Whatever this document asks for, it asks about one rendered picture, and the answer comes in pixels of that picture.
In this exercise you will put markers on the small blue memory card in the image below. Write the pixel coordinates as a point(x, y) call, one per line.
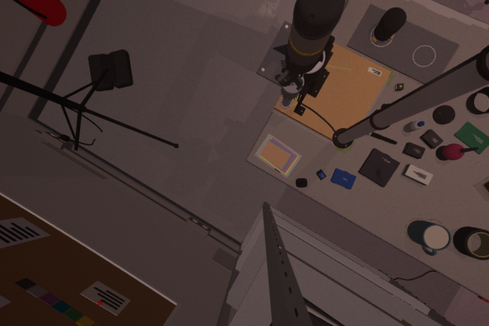
point(320, 174)

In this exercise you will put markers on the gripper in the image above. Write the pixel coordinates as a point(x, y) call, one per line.
point(290, 75)

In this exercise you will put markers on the orange work mat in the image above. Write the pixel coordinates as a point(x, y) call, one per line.
point(350, 98)

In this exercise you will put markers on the black camera battery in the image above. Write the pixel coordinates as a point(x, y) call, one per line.
point(413, 150)
point(431, 138)

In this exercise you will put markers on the white label strip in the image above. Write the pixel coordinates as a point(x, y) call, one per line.
point(375, 71)

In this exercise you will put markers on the grey mat with white rings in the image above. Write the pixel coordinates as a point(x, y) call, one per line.
point(407, 45)

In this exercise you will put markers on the white bottle with blue cap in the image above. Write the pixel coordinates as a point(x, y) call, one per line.
point(412, 126)

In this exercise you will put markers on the black round lens cap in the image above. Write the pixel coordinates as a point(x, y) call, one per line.
point(443, 114)

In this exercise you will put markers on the dark teal mug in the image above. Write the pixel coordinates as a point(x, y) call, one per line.
point(434, 238)

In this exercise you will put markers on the blue card case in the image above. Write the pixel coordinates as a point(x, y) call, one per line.
point(343, 178)

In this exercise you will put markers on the black light stand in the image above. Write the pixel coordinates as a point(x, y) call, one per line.
point(110, 69)

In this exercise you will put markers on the small black yellow cube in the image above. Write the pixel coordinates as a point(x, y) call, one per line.
point(399, 86)

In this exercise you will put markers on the black pen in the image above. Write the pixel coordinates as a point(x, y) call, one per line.
point(384, 138)

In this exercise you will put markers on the black lens hood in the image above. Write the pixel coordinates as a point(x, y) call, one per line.
point(472, 106)

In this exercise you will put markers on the small black rounded block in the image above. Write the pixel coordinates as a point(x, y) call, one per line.
point(301, 182)

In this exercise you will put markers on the black tape roll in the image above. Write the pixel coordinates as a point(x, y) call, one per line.
point(462, 240)

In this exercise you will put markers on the red rounded object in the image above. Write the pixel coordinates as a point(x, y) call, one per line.
point(49, 10)

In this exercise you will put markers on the black flat pouch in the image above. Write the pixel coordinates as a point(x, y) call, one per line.
point(378, 167)

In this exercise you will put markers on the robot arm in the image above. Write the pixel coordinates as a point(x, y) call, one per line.
point(313, 28)

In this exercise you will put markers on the red air blower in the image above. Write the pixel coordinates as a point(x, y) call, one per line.
point(452, 152)

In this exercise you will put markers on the brown notice board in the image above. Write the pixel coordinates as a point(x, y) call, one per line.
point(57, 261)

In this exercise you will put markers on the white small box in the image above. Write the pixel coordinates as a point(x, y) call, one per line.
point(418, 174)

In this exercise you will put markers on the grey stand pole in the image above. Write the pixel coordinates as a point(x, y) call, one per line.
point(424, 95)

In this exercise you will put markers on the black zoom lens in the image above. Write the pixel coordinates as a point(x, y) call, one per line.
point(390, 22)

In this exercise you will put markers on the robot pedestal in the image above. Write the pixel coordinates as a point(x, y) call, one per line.
point(271, 61)

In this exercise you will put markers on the grey shelf unit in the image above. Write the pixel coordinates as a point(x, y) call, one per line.
point(281, 277)

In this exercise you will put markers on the stack of coloured papers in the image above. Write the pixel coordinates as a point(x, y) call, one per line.
point(278, 155)

